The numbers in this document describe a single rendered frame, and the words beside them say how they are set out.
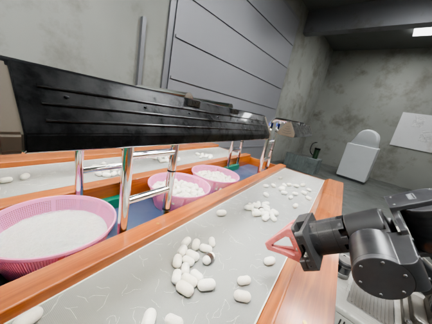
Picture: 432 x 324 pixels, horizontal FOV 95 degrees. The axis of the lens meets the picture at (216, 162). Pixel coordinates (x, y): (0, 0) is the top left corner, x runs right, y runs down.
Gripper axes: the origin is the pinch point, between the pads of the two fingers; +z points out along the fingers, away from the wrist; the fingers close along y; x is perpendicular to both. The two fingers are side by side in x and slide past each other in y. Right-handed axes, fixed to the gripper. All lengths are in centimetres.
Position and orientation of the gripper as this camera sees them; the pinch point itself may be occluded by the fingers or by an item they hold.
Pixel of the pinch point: (269, 245)
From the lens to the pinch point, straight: 45.2
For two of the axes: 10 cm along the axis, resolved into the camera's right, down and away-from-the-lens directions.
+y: -5.6, 1.2, -8.2
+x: 3.8, 9.2, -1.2
